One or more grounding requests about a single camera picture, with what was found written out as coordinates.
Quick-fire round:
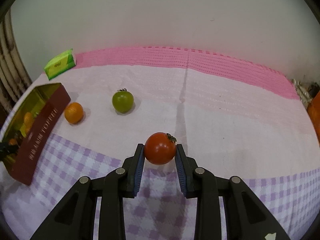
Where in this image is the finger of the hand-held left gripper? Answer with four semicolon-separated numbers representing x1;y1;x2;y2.
0;142;14;161

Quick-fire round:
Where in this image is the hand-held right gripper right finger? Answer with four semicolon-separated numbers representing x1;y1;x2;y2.
174;144;292;240

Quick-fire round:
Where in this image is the red tomato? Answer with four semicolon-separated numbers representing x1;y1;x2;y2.
144;132;177;165

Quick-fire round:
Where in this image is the orange plastic container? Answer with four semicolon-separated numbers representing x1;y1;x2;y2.
307;97;320;146

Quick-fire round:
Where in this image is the small orange tomato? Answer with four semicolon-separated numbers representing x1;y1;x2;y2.
64;102;84;124

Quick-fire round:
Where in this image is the pink foam mat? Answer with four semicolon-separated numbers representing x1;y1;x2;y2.
32;45;300;99

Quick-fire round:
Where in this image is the green tissue pack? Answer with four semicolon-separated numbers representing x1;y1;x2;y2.
44;49;77;80

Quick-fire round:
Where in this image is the green tomato with stem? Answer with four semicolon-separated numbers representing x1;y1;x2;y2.
112;88;134;113

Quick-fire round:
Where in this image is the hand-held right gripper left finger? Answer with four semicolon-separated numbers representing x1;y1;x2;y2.
30;143;145;240

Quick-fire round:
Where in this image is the maroon tin box gold inside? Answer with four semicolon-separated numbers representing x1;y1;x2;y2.
0;82;72;186

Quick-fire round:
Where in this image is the purple checked tablecloth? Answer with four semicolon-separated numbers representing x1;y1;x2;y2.
0;64;320;240

